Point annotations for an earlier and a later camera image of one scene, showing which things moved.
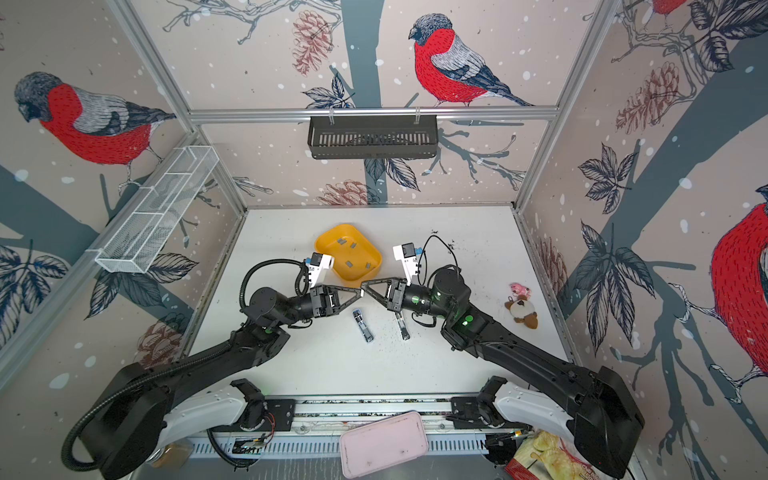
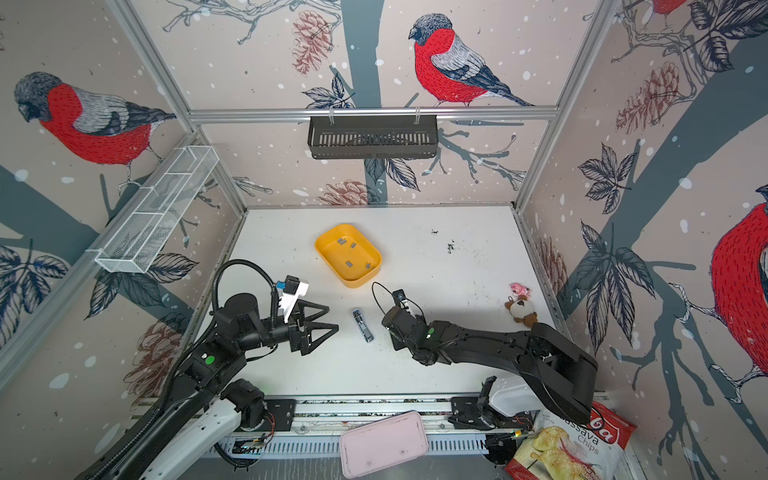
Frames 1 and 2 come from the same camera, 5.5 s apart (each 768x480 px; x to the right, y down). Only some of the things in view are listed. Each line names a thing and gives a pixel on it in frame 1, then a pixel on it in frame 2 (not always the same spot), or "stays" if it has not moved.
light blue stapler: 364,329 stays
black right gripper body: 399,304 to 397,341
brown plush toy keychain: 522,309 stays
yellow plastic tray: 357,258 stays
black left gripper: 324,302 to 301,340
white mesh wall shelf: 140,241 stays
